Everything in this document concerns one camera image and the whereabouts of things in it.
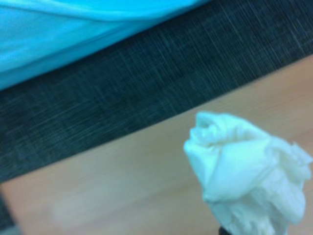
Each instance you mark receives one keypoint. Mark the white tissue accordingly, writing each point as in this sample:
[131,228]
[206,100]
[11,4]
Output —
[247,176]

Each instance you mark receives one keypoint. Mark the turquoise blue cloth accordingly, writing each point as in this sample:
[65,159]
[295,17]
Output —
[61,34]

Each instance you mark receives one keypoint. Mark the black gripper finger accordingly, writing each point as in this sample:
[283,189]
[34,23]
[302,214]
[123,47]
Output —
[222,231]

